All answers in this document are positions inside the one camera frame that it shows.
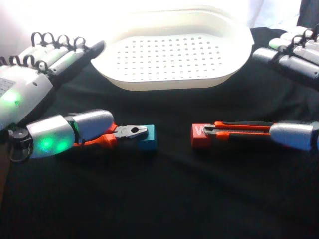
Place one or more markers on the blue block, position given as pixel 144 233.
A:
pixel 149 144

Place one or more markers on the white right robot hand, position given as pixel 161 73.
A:
pixel 291 134

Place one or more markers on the black table cloth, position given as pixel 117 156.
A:
pixel 159 194

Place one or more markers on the red lettered block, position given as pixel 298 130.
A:
pixel 198 140

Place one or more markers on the white perforated tray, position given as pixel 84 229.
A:
pixel 174 62

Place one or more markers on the orange-black screwdriver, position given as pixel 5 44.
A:
pixel 239 134

